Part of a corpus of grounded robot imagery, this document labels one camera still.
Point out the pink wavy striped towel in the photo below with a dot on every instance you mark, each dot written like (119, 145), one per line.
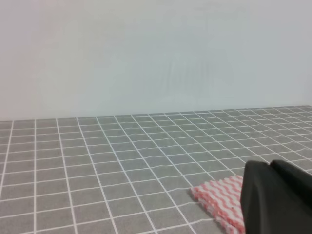
(221, 198)

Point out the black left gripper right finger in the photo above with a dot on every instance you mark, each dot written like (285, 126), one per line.
(298, 181)

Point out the grey grid tablecloth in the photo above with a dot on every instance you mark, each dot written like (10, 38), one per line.
(132, 174)

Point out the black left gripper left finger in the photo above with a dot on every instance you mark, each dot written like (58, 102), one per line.
(269, 206)

